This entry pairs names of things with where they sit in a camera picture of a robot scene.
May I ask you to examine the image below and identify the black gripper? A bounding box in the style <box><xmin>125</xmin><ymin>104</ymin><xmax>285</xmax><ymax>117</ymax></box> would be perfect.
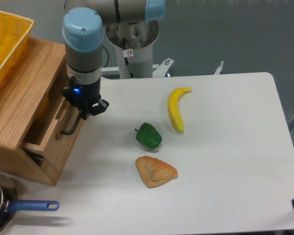
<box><xmin>61</xmin><ymin>76</ymin><xmax>109</xmax><ymax>120</ymax></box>

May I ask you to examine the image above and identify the wooden top drawer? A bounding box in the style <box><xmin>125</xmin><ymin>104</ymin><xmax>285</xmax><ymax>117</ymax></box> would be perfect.
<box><xmin>21</xmin><ymin>80</ymin><xmax>83</xmax><ymax>182</ymax></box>

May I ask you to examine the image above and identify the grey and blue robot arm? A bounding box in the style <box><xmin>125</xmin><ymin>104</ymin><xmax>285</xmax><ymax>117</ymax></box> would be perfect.
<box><xmin>62</xmin><ymin>0</ymin><xmax>167</xmax><ymax>120</ymax></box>

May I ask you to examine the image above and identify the wooden drawer cabinet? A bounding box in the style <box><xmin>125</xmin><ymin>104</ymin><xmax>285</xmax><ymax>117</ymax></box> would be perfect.
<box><xmin>0</xmin><ymin>36</ymin><xmax>72</xmax><ymax>187</ymax></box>

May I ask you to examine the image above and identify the yellow bell pepper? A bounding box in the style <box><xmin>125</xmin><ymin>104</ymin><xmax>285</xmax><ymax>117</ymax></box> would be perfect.
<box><xmin>36</xmin><ymin>94</ymin><xmax>50</xmax><ymax>118</ymax></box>

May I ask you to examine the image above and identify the green bell pepper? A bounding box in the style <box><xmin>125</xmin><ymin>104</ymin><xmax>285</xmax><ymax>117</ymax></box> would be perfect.
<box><xmin>135</xmin><ymin>122</ymin><xmax>162</xmax><ymax>149</ymax></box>

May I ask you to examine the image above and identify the yellow banana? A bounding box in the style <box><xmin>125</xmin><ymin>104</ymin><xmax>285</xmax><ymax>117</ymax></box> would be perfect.
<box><xmin>167</xmin><ymin>87</ymin><xmax>192</xmax><ymax>133</ymax></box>

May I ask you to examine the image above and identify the triangular pastry bread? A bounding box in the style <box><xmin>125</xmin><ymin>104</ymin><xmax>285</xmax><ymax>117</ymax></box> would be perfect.
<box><xmin>135</xmin><ymin>156</ymin><xmax>178</xmax><ymax>188</ymax></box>

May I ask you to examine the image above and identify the yellow plastic basket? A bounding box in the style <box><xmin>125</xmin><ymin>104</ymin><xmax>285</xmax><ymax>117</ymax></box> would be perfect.
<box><xmin>0</xmin><ymin>11</ymin><xmax>35</xmax><ymax>85</ymax></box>

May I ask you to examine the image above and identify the black cable on floor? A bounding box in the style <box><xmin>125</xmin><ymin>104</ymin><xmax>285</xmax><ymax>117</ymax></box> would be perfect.
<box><xmin>101</xmin><ymin>45</ymin><xmax>110</xmax><ymax>68</ymax></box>

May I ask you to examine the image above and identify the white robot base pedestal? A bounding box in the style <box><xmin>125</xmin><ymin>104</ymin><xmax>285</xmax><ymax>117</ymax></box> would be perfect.
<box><xmin>106</xmin><ymin>20</ymin><xmax>174</xmax><ymax>79</ymax></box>

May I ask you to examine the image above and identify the black pan with blue handle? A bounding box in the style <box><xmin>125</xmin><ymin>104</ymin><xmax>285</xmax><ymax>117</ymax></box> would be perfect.
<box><xmin>0</xmin><ymin>174</ymin><xmax>60</xmax><ymax>232</ymax></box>

